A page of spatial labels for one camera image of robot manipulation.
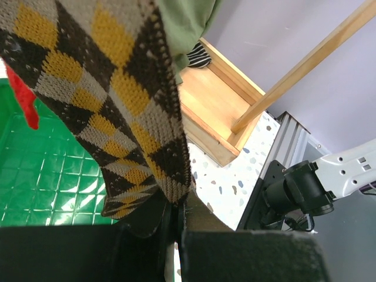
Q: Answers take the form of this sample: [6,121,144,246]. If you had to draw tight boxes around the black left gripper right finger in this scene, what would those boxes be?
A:
[179,192,328,281]

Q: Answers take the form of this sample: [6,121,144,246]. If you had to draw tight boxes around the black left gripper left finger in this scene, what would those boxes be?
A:
[1,192,167,281]

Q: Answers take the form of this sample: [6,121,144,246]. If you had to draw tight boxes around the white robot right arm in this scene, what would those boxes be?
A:
[260,140,375,233]

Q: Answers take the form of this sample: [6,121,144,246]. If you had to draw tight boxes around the green plastic tray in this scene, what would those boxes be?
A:
[1,78,114,227]

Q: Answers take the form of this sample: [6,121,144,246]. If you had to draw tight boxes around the wooden clothes rack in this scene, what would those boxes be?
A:
[179,1,375,166]

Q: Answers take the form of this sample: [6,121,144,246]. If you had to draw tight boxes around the striped black white garment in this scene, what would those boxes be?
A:
[187,42,212,68]

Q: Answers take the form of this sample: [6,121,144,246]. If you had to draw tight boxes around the green t-shirt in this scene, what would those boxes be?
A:
[156,0,222,84]

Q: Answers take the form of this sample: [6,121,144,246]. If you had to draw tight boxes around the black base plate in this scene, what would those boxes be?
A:
[236,160,286,231]

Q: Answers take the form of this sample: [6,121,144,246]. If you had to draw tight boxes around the aluminium rail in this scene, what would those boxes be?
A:
[259,112,331,179]

